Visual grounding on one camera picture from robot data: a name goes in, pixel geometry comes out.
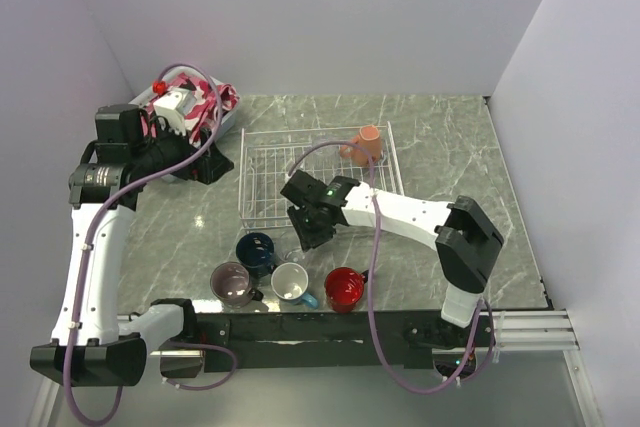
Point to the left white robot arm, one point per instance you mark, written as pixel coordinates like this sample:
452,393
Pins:
88,346

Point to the salmon pink mug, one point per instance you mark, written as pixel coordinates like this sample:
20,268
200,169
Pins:
364,146

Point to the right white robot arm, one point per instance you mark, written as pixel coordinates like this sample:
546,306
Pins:
467,242

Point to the pink camouflage cloth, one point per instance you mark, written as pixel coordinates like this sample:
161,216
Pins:
206,102

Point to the white wire dish rack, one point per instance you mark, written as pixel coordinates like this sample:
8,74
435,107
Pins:
265,160

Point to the light blue floral mug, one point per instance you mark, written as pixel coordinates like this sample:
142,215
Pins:
290,283

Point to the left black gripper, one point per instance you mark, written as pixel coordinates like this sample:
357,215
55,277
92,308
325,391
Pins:
209,167

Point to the dark blue mug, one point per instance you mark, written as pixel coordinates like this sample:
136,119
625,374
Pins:
255,251

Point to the aluminium frame rail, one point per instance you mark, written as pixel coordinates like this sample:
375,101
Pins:
500,331

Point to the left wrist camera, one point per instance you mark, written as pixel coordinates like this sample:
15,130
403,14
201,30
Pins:
176,105

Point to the white plastic basket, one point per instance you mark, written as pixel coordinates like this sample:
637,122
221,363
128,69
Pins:
153,158

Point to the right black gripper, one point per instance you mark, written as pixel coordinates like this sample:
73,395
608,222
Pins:
307,239

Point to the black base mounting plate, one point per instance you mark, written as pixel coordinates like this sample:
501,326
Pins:
325,339

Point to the purple grey mug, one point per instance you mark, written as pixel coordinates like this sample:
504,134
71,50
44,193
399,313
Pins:
232,284

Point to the clear glass tumbler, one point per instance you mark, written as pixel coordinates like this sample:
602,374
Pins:
288,248
325,144

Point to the red mug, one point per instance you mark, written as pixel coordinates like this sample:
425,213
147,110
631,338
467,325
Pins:
344,287

